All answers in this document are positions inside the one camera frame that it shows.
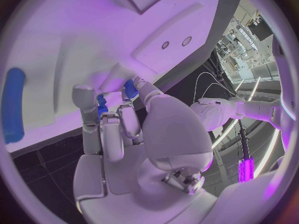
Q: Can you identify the blue long cylinder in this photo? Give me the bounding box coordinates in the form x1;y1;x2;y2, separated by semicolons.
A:
0;67;26;145

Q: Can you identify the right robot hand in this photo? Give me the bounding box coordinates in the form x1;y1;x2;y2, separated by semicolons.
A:
71;75;219;224

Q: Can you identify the glowing light bar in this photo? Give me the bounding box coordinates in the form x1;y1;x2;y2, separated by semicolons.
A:
237;156;256;183

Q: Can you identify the white task board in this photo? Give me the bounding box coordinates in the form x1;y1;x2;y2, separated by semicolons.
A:
1;0;243;154

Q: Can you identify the white cable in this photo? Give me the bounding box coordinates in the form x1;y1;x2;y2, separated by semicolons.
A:
202;82;238;99
193;71;223;102

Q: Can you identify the blue gear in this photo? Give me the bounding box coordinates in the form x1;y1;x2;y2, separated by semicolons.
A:
96;94;110;119

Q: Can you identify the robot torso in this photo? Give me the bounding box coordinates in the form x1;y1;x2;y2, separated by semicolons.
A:
270;35;298;154

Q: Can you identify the workshop machine rack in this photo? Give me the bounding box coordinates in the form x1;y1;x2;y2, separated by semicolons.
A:
215;9;277;75

